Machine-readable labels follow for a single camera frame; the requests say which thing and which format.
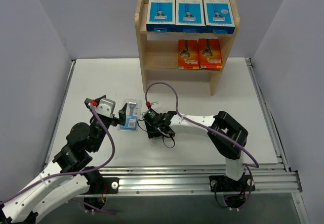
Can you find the orange Gillette Fusion box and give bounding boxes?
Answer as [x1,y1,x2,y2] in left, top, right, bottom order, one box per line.
[178,39,199,70]
[198,38,223,70]

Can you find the blue Harry's razor box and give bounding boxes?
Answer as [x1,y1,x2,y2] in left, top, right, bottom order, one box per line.
[203,0,235,34]
[146,0,176,33]
[175,0,206,33]

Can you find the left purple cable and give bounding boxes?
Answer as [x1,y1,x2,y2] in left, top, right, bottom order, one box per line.
[0,106,116,207]

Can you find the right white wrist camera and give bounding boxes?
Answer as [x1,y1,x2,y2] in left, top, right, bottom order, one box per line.
[145,101,162,110]

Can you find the wooden shelf unit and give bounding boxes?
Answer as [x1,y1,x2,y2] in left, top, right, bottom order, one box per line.
[135,0,240,91]

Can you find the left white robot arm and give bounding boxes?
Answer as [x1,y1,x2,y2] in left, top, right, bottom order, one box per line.
[1,98,127,223]

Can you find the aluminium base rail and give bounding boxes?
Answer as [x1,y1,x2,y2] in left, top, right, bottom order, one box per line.
[46,58,302,196]

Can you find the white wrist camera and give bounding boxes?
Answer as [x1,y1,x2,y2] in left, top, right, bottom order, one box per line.
[84,95,116,118]
[145,101,162,110]

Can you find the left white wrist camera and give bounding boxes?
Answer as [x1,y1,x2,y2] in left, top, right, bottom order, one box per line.
[84,95,116,118]

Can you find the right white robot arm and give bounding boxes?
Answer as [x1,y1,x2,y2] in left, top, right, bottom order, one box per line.
[143,109,259,191]

